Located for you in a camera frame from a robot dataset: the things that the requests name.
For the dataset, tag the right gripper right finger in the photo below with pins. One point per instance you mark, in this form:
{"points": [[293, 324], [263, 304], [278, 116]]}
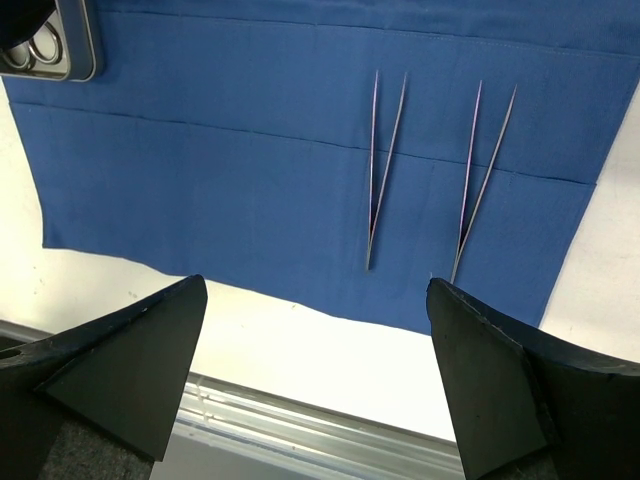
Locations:
{"points": [[525, 404]]}

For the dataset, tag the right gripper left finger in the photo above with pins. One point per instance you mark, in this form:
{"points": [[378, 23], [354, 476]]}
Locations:
{"points": [[99, 401]]}

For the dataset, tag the blue surgical cloth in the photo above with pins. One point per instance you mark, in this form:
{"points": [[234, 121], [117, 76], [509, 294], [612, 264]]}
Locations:
{"points": [[314, 150]]}

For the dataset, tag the metal instrument tray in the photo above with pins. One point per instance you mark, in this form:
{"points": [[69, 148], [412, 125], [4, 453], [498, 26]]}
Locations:
{"points": [[77, 25]]}

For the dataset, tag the metal scissors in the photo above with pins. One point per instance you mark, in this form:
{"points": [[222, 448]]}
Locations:
{"points": [[45, 48]]}

